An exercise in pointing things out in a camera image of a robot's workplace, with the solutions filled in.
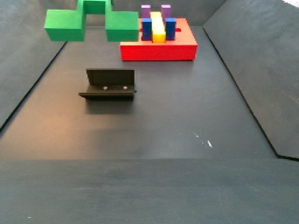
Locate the red base board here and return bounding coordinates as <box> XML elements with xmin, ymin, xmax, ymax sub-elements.
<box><xmin>119</xmin><ymin>18</ymin><xmax>197</xmax><ymax>61</ymax></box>

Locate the blue block right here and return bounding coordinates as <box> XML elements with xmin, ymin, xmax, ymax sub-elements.
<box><xmin>164</xmin><ymin>17</ymin><xmax>176</xmax><ymax>40</ymax></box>

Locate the black angle fixture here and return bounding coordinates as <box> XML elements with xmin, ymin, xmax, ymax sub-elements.
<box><xmin>79</xmin><ymin>68</ymin><xmax>136</xmax><ymax>99</ymax></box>

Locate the purple block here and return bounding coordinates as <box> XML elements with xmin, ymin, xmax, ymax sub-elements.
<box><xmin>161</xmin><ymin>4</ymin><xmax>172</xmax><ymax>18</ymax></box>
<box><xmin>141</xmin><ymin>4</ymin><xmax>151</xmax><ymax>18</ymax></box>

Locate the blue block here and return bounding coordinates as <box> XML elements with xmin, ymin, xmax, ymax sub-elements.
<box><xmin>164</xmin><ymin>17</ymin><xmax>176</xmax><ymax>40</ymax></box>
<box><xmin>141</xmin><ymin>18</ymin><xmax>152</xmax><ymax>41</ymax></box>

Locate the purple block right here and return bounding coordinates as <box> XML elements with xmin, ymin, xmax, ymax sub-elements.
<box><xmin>161</xmin><ymin>4</ymin><xmax>172</xmax><ymax>18</ymax></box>

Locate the yellow long bar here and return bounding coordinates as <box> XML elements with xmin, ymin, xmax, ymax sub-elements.
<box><xmin>149</xmin><ymin>11</ymin><xmax>165</xmax><ymax>43</ymax></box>

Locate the green bridge-shaped block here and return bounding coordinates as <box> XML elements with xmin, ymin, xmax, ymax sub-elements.
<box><xmin>44</xmin><ymin>0</ymin><xmax>139</xmax><ymax>42</ymax></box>

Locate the blue block left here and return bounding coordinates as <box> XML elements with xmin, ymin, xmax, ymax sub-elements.
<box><xmin>141</xmin><ymin>18</ymin><xmax>152</xmax><ymax>41</ymax></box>

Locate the purple block left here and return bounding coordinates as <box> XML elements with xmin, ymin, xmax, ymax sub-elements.
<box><xmin>141</xmin><ymin>4</ymin><xmax>151</xmax><ymax>18</ymax></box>

